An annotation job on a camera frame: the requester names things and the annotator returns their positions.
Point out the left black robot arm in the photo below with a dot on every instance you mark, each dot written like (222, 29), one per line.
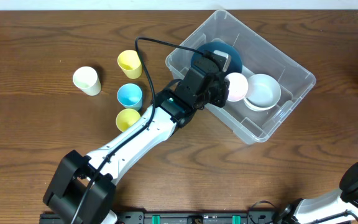
(83, 187)

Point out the yellow cup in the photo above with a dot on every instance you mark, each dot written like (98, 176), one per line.
(130, 64)
(126, 118)

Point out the light blue cup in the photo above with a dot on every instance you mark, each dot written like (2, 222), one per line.
(130, 96)

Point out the cream white cup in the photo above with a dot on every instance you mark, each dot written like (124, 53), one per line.
(87, 80)

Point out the white bowl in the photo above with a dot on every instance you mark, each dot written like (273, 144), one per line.
(256, 108)

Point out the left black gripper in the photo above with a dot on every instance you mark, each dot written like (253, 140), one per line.
(221, 90)

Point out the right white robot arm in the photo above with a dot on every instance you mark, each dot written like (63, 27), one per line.
(338, 206)

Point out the dark blue bowl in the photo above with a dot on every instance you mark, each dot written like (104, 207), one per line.
(235, 64)

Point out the pink cup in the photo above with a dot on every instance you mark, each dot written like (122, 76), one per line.
(238, 86)

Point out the light blue bowl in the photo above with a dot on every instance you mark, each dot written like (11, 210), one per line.
(263, 90)

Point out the clear plastic storage container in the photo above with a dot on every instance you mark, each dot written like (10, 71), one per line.
(258, 56)

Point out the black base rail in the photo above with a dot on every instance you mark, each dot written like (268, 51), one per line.
(253, 216)

